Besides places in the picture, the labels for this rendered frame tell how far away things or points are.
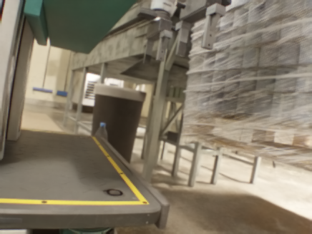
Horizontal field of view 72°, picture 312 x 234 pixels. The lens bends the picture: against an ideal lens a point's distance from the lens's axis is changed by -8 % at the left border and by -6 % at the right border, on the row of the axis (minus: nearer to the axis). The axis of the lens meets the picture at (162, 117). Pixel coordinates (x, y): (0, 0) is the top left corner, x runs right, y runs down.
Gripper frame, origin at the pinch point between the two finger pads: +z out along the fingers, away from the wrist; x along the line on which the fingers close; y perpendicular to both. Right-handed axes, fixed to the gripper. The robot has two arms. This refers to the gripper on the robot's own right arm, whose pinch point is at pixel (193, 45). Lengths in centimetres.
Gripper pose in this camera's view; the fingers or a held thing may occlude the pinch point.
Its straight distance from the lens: 65.2
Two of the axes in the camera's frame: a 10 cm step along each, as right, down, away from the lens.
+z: -1.7, 9.8, 0.4
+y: -8.9, -1.4, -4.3
